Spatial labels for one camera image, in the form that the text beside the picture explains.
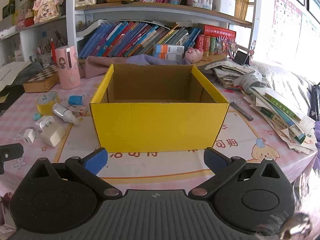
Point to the white plug adapter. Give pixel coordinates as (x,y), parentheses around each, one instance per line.
(45,122)

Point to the pink white doll ornament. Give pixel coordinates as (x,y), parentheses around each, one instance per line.
(47,6)

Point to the row of yellow booklets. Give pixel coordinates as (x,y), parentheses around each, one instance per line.
(242,0)

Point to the row of colourful books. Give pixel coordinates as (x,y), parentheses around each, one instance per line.
(130,38)

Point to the white paper sheet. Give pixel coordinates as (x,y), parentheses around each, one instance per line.
(10,73)

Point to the blue plastic packet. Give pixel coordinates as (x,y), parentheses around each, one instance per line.
(75,100)

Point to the small white charger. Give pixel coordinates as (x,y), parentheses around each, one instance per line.
(27,138)

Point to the grey cloth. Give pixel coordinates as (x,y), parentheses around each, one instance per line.
(27,71)

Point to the white pen box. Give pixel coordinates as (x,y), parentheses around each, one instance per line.
(223,5)

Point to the pink cylinder container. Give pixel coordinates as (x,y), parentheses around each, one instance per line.
(67,67)

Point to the white side shelf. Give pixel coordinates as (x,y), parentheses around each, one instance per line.
(30,30)

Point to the thick red book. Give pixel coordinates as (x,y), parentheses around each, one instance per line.
(218,32)

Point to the clear pen cup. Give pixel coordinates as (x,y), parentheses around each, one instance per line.
(45,55)

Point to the pile of papers and workbooks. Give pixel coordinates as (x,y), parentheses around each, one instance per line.
(280,110)

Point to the grey utility knife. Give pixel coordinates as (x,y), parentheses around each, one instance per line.
(241,110)

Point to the pink checkered tablecloth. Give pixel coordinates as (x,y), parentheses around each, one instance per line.
(250,135)

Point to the white flat case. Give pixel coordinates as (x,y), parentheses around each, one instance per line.
(7,32)

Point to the red green standing book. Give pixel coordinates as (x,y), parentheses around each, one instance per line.
(207,45)

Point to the purple cloth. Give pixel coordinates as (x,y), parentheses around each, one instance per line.
(120,61)

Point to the pink alphabet wall poster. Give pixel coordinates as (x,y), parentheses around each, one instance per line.
(285,30)

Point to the black cloth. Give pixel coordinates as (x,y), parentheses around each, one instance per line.
(7,96)

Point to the wooden chess box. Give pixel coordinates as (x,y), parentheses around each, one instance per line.
(41,80)

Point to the small teal round item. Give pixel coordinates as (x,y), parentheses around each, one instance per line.
(37,116)

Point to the brown cardboard sheet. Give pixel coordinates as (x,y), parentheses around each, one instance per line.
(212,60)

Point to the yellow tape roll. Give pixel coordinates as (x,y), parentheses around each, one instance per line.
(45,105)

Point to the grey white crumpled bag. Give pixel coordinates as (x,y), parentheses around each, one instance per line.
(247,81)

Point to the grey quilted blanket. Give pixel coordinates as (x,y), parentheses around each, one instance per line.
(282,80)

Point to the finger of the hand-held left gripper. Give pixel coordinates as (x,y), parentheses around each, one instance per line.
(11,151)

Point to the small green standing book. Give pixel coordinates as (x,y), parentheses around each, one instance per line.
(212,45)

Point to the small red standing book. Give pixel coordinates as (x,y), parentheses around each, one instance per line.
(200,45)

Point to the black phone stand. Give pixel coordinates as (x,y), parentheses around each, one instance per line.
(241,58)

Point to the group of acrylic figure stands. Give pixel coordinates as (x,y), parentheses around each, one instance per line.
(226,45)

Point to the purple clothing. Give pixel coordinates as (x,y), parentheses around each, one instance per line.
(317,135)

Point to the small white red box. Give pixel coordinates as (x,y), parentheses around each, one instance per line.
(78,110)

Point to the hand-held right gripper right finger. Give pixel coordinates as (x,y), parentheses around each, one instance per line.
(215,160)

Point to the pink pig plush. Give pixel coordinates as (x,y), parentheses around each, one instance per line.
(193,55)

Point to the white spray bottle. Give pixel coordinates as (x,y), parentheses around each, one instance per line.
(61,111)

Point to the white bookshelf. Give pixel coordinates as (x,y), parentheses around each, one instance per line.
(155,12)

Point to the large white charger block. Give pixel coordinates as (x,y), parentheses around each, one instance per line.
(52,135)

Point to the yellow cardboard box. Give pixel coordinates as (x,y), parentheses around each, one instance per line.
(160,127)

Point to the red slim bottle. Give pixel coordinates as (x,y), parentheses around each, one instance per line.
(53,48)

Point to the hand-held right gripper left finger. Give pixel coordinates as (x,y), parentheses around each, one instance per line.
(96,158)

